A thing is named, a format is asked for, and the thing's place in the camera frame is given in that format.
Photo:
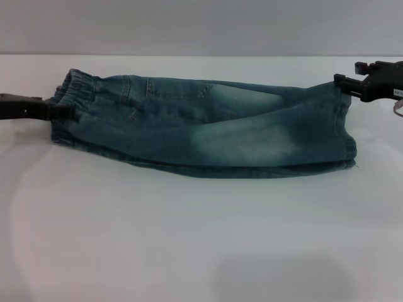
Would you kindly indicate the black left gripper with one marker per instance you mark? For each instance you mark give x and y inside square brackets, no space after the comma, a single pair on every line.
[19,107]

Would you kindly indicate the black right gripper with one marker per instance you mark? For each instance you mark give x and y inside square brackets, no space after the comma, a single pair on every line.
[382,81]

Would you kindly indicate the blue denim shorts cartoon print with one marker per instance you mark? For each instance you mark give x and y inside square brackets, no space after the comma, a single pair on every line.
[204,132]

